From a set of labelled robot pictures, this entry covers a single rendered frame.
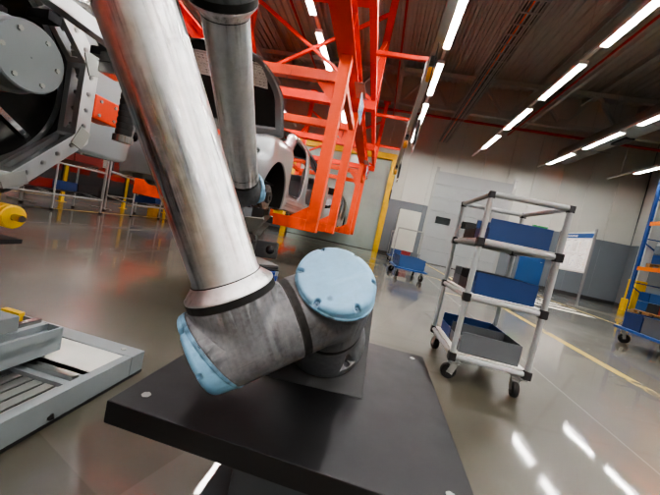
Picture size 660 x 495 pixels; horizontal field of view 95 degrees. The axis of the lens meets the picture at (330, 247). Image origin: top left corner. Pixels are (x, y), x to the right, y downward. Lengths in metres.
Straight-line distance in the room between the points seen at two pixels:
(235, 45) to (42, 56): 0.41
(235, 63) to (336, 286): 0.46
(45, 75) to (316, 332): 0.75
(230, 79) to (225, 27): 0.09
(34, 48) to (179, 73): 0.44
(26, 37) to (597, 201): 16.00
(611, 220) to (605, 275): 2.18
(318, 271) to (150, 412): 0.35
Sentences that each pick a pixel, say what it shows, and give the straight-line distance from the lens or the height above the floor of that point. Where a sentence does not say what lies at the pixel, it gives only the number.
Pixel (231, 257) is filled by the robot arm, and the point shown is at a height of 0.58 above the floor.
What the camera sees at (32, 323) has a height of 0.17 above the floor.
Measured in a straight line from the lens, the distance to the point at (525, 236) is 1.82.
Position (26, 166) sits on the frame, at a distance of 1.07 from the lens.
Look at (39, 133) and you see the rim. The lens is 1.19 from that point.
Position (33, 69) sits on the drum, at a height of 0.83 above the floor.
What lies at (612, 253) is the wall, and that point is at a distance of 16.32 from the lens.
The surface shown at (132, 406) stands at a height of 0.30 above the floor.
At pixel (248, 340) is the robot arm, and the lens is 0.50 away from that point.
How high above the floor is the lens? 0.65
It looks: 4 degrees down
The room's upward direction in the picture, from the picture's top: 12 degrees clockwise
